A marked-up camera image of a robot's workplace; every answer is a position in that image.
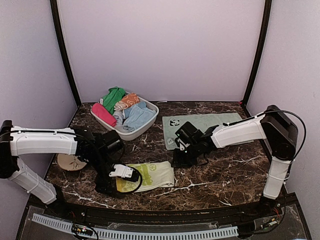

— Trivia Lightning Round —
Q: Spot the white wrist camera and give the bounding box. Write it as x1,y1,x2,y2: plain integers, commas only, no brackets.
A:
109,164,134,179
174,138,190,151

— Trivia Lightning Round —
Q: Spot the black left camera cable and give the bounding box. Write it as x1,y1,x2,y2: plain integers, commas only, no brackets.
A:
117,167,144,195

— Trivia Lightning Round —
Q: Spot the round painted ceramic plate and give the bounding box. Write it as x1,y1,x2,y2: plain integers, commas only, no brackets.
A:
57,154,87,172

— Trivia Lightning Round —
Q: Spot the orange rolled towel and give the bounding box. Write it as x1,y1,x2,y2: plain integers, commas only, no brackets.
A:
114,93,140,111

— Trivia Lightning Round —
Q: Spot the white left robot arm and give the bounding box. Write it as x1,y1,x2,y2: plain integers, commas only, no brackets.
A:
0,120,123,218

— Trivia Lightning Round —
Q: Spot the black corner post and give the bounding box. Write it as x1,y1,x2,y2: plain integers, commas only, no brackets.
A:
241,0,273,108
49,0,82,108

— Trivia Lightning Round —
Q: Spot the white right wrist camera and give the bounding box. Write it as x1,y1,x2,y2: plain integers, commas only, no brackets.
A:
174,138,190,151

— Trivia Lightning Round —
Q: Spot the black left corner post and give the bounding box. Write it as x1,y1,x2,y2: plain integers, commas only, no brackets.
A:
49,0,82,108

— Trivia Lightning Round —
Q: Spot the pink microfibre towel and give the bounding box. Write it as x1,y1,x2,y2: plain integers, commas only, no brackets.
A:
91,103,117,127

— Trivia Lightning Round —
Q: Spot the small blue rolled towel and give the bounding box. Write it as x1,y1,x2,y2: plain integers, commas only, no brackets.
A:
113,111,125,129

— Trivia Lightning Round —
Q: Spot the light blue rolled towel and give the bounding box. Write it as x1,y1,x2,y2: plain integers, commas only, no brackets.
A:
122,101,156,133

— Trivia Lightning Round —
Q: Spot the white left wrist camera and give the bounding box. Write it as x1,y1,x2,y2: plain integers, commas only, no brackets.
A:
109,164,134,179

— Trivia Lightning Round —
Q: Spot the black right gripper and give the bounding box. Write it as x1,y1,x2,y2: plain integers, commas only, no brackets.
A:
171,141,201,168

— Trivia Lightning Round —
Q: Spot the yellow green patterned towel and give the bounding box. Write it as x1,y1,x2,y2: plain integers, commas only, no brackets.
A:
116,161,175,193

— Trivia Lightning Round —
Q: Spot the green rolled towel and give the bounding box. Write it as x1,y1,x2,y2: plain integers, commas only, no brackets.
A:
99,86,126,115

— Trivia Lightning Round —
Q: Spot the grey plastic basin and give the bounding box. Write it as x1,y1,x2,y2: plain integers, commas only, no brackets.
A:
90,97,159,141

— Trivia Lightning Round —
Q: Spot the black right corner post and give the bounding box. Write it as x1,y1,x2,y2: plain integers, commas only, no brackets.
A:
241,0,273,108

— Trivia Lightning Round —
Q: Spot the grey slotted cable duct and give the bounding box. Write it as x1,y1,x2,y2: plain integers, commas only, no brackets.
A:
31,213,239,240

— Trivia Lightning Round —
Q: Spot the mint green panda towel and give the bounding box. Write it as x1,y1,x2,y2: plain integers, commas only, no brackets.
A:
162,113,242,151

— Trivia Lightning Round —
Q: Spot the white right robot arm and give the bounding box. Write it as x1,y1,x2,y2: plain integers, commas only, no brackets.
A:
173,105,299,217

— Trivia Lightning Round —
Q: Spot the black front table rail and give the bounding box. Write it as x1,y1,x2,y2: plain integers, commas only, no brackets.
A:
27,193,298,226

